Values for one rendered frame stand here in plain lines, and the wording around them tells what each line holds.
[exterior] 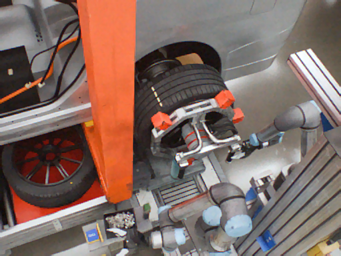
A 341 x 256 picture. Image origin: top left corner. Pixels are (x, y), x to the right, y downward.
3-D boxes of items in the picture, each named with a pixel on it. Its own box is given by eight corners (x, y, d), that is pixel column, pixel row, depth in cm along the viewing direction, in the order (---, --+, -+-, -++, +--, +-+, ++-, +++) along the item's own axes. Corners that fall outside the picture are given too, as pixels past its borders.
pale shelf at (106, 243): (144, 206, 279) (144, 205, 276) (152, 229, 271) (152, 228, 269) (82, 228, 268) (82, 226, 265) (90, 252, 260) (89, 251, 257)
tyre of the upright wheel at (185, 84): (171, 130, 317) (236, 77, 287) (183, 156, 306) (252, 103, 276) (108, 116, 266) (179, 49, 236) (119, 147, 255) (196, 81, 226)
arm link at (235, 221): (223, 231, 223) (248, 193, 177) (230, 258, 216) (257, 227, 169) (202, 234, 221) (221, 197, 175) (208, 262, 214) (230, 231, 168)
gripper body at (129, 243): (126, 256, 187) (152, 253, 189) (126, 249, 181) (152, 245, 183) (124, 241, 192) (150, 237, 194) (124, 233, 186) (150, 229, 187)
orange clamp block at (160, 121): (168, 114, 243) (158, 111, 236) (173, 125, 239) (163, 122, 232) (159, 121, 246) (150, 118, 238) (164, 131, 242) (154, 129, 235)
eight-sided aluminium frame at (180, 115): (219, 135, 295) (236, 91, 249) (223, 143, 292) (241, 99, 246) (148, 158, 281) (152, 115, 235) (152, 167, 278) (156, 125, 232)
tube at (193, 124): (194, 124, 251) (197, 115, 242) (208, 151, 242) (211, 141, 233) (168, 132, 246) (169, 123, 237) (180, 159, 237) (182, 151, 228)
